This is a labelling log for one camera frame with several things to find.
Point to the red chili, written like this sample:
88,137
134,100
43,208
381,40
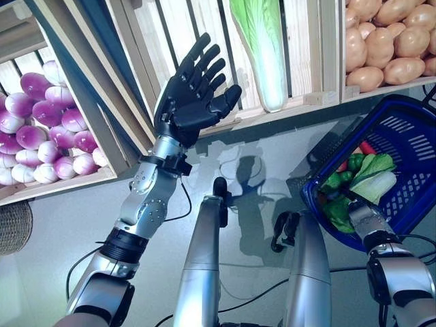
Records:
368,147

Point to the small red vegetable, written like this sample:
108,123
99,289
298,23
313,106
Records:
342,167

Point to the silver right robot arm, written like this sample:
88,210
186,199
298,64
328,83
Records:
395,265

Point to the woven wicker basket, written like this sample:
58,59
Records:
13,228

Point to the wooden slatted crate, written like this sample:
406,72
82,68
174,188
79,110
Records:
51,185
306,51
351,92

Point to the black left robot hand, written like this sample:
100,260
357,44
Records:
187,102

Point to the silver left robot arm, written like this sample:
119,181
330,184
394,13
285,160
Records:
143,204

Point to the napa cabbage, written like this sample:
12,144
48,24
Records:
262,61
337,213

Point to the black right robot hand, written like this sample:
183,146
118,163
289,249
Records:
356,201

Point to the silver left robot leg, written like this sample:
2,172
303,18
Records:
201,255

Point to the blue plastic shopping basket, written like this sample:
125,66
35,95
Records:
408,221

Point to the green bell pepper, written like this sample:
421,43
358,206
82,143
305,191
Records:
335,180
356,163

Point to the brown potato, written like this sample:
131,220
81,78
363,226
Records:
431,66
355,49
364,79
378,47
412,41
403,71

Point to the wooden display shelf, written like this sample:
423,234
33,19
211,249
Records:
116,143
129,112

